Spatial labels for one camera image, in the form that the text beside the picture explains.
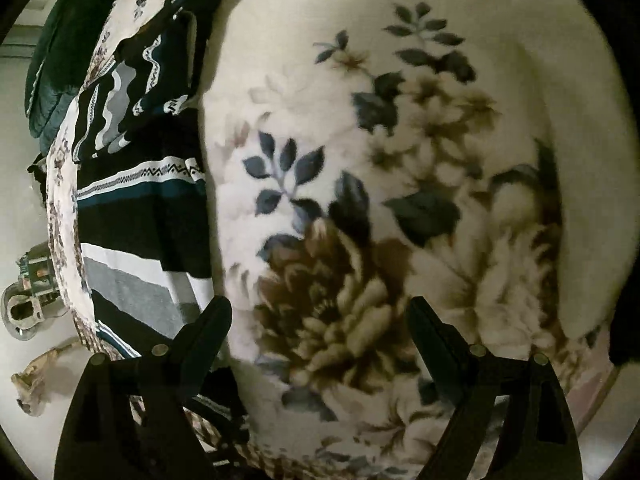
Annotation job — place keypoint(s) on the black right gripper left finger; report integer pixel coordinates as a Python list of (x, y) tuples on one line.
[(126, 419)]

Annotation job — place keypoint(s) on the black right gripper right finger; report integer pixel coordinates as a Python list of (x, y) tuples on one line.
[(537, 438)]

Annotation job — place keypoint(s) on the black patterned knit sweater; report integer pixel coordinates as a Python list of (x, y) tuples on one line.
[(141, 182)]

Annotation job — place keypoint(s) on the brown crumpled item on floor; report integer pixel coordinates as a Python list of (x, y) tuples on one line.
[(44, 376)]

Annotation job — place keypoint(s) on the white floral fleece blanket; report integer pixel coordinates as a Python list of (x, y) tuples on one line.
[(358, 153)]

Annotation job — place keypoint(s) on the dark teal quilted duvet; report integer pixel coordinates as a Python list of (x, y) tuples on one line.
[(60, 64)]

